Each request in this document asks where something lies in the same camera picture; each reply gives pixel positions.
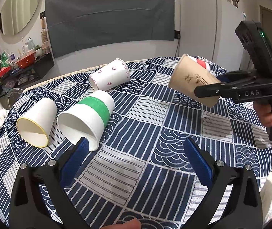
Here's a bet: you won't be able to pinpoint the brown paper cup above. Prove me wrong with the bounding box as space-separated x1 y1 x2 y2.
168 54 220 108

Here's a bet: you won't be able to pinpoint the white cup red band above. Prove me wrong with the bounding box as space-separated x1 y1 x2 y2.
188 55 210 71

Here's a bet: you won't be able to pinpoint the white cup yellow rim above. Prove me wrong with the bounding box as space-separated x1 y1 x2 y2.
16 97 57 148

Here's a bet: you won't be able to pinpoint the white cup green band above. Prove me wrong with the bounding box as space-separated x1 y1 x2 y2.
57 90 115 152

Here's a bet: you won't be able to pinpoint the white cup pink hearts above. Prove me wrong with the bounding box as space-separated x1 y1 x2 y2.
89 58 130 91

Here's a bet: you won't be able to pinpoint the person right hand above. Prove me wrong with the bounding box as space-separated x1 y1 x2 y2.
253 101 272 127

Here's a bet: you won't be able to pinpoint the person left hand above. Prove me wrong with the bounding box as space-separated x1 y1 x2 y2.
101 219 141 229

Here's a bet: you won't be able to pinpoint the white refrigerator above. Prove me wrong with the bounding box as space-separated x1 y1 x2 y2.
179 0 251 71

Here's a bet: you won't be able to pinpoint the blue white patterned tablecloth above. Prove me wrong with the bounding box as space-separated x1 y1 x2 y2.
0 57 272 228

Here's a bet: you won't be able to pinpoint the red flat bowl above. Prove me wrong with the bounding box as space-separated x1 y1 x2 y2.
0 66 11 78

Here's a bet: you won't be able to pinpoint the red colander bowl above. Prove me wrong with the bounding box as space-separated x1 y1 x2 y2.
17 52 36 69

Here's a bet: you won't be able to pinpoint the green snack bag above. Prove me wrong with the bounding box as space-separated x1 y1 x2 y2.
1 50 10 68

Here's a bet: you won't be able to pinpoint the black wall shelf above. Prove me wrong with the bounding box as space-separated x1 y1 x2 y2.
0 53 54 98

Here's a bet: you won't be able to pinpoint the oval wall mirror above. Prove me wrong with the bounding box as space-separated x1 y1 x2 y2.
0 0 39 36

